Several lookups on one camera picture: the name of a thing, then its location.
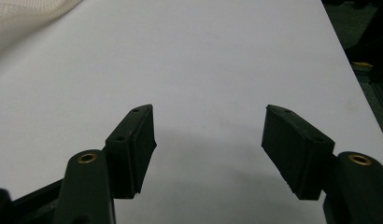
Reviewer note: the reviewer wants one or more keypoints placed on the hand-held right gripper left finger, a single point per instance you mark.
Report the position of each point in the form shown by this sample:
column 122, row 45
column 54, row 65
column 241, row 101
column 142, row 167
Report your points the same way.
column 130, row 149

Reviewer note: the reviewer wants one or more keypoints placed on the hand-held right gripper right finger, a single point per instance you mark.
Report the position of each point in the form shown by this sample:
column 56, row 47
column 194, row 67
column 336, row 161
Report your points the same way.
column 301, row 155

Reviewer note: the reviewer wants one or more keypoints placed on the cream mesh laundry bag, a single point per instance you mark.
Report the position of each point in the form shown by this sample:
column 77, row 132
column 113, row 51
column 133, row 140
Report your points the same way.
column 21, row 18

